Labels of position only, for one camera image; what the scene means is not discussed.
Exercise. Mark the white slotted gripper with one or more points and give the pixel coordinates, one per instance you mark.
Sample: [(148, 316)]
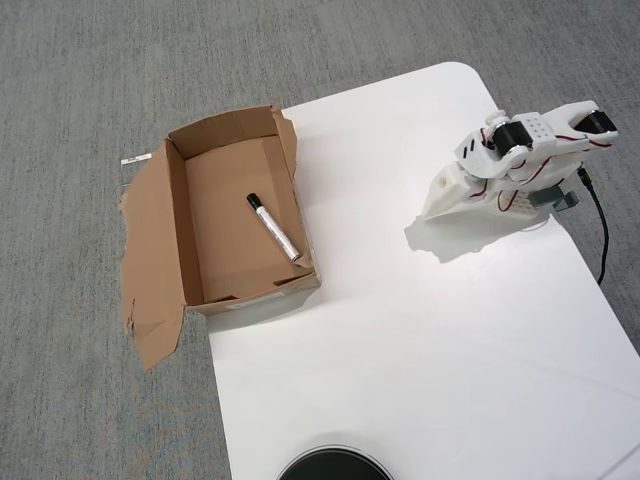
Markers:
[(446, 196)]

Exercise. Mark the white marker pen black cap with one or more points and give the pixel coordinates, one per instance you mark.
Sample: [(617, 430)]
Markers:
[(274, 229)]

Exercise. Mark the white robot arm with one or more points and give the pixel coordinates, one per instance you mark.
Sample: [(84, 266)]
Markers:
[(550, 127)]

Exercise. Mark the open brown cardboard box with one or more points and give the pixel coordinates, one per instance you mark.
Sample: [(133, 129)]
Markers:
[(225, 200)]

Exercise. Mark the black round object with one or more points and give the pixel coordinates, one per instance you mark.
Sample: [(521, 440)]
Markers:
[(332, 465)]

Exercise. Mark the white paper strip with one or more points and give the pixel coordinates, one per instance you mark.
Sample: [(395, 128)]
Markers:
[(137, 159)]

